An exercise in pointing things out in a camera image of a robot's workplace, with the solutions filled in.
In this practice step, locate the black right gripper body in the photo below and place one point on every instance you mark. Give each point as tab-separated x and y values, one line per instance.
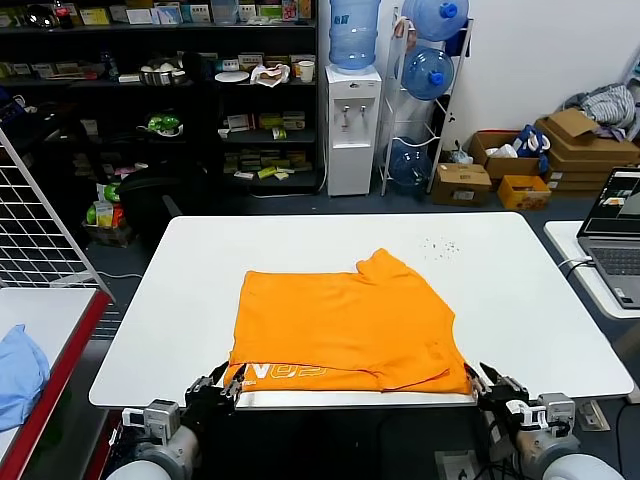
505	412

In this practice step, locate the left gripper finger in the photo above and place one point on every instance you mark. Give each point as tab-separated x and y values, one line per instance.
205	386
234	390

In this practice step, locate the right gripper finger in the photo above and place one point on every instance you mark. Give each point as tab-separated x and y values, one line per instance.
476	387
507	386

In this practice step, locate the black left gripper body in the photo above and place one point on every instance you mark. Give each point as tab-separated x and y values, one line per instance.
205	412

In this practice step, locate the orange t-shirt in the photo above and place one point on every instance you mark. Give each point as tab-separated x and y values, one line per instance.
340	325

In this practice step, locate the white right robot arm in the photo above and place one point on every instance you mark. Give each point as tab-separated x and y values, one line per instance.
550	455

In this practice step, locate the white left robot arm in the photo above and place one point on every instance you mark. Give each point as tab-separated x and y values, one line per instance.
165	455

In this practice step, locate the grey striped clothes pile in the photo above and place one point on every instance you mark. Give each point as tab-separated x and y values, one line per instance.
607	105

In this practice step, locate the grey floor socket box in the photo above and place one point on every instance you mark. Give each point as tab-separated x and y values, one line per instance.
455	467

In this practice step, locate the red edged white table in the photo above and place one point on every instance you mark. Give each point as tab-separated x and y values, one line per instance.
75	345

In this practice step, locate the white side table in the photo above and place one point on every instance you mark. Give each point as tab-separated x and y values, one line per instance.
565	240

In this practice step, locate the grey laptop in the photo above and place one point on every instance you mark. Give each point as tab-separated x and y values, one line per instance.
615	260

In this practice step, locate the light blue cloth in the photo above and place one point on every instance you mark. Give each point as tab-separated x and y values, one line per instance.
20	375

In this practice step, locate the yellow carton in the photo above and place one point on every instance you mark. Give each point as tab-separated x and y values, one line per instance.
522	195

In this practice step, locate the floor basket of snacks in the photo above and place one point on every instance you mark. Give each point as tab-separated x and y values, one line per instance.
107	215

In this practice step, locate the black office chair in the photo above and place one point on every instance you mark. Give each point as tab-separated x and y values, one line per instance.
150	195

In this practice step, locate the closed brown cardboard box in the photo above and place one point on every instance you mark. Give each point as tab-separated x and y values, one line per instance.
460	185

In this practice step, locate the flat brown cardboard box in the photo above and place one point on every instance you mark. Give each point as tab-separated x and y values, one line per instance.
595	162
585	182

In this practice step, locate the grey white plastic bag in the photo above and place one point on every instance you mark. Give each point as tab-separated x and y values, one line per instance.
460	156

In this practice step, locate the blue water jug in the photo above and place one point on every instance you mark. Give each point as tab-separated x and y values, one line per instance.
435	20
410	165
425	75
352	35

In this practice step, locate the open brown cardboard box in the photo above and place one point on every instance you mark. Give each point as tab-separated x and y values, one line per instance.
480	150

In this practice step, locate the blue white bag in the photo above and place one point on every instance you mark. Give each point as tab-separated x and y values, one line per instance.
530	142

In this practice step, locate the small white flat box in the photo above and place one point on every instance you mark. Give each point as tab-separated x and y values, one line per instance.
224	133

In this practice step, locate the green toy in dish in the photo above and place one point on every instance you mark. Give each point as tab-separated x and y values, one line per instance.
165	125

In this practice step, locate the white red medicine box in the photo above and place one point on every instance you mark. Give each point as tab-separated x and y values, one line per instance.
241	123

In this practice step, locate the white water dispenser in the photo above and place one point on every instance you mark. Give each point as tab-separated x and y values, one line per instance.
350	150

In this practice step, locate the cardboard boxes pile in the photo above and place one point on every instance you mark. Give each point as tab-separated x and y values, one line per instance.
575	125

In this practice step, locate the yellow green medicine box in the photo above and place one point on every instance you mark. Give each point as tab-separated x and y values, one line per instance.
270	121

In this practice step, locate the beige medicine box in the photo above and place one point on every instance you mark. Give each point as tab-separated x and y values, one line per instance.
294	121

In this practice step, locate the white plate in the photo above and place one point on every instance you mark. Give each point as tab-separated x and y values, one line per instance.
232	77

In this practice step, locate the metal bowl with eggs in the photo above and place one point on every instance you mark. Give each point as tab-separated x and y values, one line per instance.
162	76

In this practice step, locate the white plastic food bag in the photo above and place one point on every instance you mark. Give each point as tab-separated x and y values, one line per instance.
270	76

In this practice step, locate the white paper cup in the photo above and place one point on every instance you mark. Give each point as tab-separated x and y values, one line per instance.
307	72

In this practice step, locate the small blue bottle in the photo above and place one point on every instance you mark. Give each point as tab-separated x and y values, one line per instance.
111	67

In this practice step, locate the black shelving unit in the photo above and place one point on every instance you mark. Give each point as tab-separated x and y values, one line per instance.
150	29

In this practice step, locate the pale pink hanging cloth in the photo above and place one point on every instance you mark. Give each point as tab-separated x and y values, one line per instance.
401	30

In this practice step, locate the clear plastic container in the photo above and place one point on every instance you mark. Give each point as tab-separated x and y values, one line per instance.
225	12

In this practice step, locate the white product box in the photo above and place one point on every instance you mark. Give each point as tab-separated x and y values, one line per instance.
139	16

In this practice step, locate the yellow product box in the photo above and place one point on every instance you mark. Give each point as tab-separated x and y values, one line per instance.
95	16

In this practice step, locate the red label dark bottle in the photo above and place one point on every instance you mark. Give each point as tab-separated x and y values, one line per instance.
62	14

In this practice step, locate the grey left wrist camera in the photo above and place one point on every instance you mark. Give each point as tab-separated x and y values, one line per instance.
160	415

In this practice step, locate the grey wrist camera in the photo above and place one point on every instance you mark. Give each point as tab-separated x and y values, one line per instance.
160	415
555	410

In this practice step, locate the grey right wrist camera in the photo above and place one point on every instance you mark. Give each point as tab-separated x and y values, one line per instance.
555	410

